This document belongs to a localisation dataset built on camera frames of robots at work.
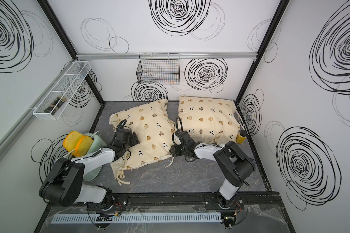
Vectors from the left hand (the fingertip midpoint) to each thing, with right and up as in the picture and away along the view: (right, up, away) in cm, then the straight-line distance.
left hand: (132, 137), depth 93 cm
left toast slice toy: (-25, +1, -21) cm, 32 cm away
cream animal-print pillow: (+51, +11, +3) cm, 53 cm away
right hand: (+26, -8, -2) cm, 28 cm away
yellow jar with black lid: (+69, +1, -2) cm, 70 cm away
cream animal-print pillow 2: (+15, +5, -1) cm, 16 cm away
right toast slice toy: (-17, 0, -22) cm, 28 cm away
